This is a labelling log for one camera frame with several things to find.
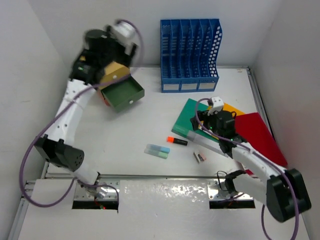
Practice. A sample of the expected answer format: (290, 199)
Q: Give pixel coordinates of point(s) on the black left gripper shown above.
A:
(125, 60)

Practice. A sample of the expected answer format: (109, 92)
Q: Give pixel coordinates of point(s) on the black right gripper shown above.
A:
(203, 115)

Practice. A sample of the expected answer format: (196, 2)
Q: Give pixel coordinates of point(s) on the yellow translucent folder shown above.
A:
(226, 107)

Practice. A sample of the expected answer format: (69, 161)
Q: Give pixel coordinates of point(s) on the green clip file folder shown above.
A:
(183, 128)

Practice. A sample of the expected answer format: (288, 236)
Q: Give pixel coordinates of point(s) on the green drawer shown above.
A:
(121, 95)

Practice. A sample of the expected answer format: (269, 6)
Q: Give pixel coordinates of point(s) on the orange black highlighter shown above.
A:
(175, 140)

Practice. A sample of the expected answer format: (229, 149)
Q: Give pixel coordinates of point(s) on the green pastel highlighter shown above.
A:
(156, 153)

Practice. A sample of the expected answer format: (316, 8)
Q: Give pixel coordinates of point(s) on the blue pastel highlighter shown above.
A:
(158, 148)

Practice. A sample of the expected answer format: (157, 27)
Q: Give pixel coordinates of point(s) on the drawer box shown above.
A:
(111, 72)

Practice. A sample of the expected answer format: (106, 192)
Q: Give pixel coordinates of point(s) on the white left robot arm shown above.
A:
(56, 143)

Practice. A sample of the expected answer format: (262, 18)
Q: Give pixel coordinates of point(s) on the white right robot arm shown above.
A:
(282, 191)

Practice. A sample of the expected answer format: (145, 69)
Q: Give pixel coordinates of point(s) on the red folder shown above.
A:
(253, 129)

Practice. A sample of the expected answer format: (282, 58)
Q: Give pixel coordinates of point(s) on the white pink stapler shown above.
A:
(199, 156)

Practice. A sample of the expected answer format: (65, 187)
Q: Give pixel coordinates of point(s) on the blue file organizer rack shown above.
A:
(188, 54)

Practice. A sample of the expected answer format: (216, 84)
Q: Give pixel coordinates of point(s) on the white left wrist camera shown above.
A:
(124, 33)

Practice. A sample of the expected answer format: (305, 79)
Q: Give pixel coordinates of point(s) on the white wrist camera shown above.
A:
(216, 105)
(124, 33)

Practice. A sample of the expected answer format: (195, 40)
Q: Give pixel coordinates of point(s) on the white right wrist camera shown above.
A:
(216, 105)

